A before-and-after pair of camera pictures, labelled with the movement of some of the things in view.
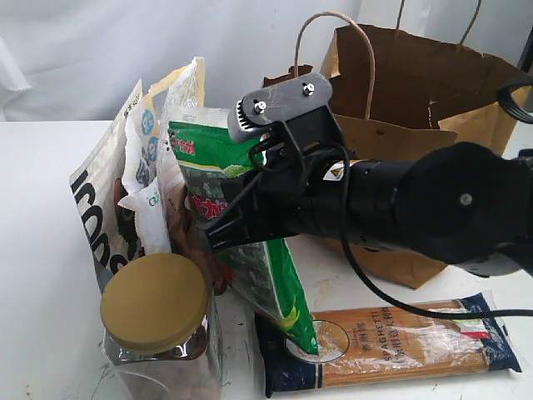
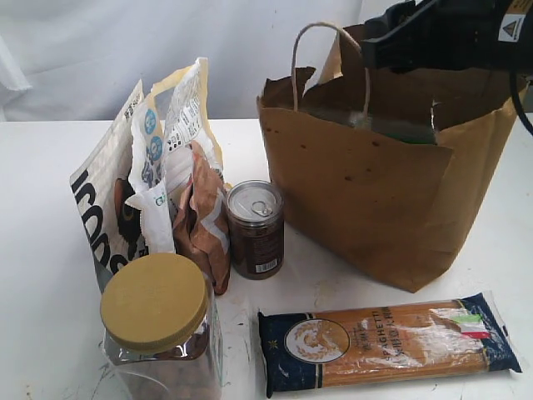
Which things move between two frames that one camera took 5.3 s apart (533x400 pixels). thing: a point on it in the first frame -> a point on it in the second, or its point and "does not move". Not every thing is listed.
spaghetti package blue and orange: [385, 343] does not move
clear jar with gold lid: [159, 337] does not move
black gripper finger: [242, 222] -> [400, 38]
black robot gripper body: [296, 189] -> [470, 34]
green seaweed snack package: [275, 273] -> [407, 130]
